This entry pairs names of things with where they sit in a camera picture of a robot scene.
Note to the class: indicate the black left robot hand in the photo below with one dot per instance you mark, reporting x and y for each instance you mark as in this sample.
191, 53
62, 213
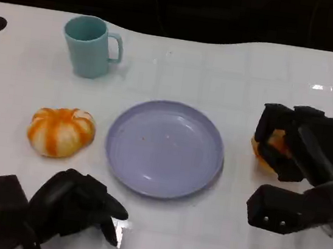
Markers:
55, 200

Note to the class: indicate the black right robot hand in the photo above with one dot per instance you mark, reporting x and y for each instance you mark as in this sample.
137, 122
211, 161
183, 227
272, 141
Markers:
317, 144

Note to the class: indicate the orange white toy bread roll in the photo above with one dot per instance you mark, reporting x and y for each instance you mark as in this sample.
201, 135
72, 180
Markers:
61, 132
276, 139

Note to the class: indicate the lilac plate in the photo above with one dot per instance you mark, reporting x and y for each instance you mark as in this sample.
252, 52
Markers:
164, 149

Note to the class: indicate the pale green mug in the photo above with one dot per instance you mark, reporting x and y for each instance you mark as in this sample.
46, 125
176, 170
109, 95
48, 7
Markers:
86, 49

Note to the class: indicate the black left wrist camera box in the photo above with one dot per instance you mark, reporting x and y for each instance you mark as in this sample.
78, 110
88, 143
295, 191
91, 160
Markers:
2, 195

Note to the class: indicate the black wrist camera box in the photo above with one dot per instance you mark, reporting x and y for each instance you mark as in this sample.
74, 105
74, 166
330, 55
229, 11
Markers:
284, 209
2, 195

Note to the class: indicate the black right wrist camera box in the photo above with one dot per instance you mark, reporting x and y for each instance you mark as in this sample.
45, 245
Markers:
284, 209

